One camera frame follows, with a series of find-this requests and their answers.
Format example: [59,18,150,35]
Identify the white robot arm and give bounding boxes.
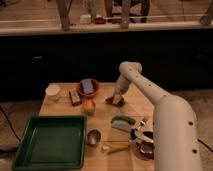
[114,61,202,171]

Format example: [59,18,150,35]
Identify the small metal cup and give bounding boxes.
[87,130,101,146]

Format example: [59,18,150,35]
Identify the white paper cup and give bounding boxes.
[45,84,60,101]

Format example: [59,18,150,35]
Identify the orange bowl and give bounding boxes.
[77,78,99,98]

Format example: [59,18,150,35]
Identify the green cucumber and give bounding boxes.
[111,116,136,125]

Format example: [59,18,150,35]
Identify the orange peach fruit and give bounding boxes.
[83,99,95,115]

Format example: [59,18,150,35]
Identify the blue sponge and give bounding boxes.
[82,79,94,94]

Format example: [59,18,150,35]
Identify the brown sponge block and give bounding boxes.
[69,89,81,106]

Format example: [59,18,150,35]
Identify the dark brown bowl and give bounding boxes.
[133,140,154,160]

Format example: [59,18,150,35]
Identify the green plastic tray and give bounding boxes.
[12,116,87,171]

